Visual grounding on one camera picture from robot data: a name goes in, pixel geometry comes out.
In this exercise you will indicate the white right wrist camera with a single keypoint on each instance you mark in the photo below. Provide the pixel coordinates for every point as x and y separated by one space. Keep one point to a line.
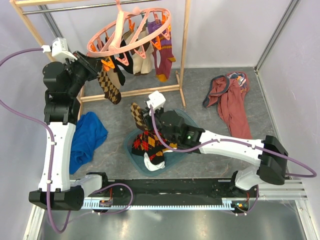
156 99

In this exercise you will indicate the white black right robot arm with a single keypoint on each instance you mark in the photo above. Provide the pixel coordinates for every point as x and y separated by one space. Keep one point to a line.
267 157

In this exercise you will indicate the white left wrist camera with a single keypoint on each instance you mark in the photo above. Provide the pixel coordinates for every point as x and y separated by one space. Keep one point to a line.
59 50

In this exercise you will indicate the blue translucent plastic basin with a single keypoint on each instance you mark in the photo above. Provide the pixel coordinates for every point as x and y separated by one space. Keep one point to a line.
170 159

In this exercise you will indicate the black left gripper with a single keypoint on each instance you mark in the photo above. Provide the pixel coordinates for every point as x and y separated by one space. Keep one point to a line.
92 64

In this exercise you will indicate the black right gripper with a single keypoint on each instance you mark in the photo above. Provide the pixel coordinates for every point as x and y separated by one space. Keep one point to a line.
147 115

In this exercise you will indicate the argyle black red sock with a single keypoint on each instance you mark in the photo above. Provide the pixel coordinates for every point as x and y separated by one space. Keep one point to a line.
159 151
146 141

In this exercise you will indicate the black white striped sock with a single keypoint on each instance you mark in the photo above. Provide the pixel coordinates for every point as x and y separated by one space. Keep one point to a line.
128 68

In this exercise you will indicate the pink round clip hanger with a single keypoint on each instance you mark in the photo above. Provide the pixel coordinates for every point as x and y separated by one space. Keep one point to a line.
131 31

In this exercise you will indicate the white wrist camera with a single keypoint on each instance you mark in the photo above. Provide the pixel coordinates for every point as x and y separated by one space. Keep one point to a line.
59 50
156 99

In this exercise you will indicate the brown argyle sock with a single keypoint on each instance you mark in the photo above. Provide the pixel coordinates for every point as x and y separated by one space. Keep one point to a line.
138 115
111 92

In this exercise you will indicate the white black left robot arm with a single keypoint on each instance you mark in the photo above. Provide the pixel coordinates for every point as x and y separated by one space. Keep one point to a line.
64 80

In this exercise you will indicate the wooden clothes rack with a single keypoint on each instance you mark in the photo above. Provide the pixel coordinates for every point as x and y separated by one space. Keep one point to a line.
24 8

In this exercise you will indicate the blue cloth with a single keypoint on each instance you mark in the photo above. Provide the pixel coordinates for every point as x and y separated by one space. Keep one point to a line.
89 134

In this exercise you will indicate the purple striped sock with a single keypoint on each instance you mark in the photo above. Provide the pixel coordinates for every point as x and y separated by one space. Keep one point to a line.
163 57

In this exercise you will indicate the red garment pile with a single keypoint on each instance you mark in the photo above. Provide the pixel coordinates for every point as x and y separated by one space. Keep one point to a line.
228 93

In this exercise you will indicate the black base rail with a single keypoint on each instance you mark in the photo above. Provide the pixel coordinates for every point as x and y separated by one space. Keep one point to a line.
183 191

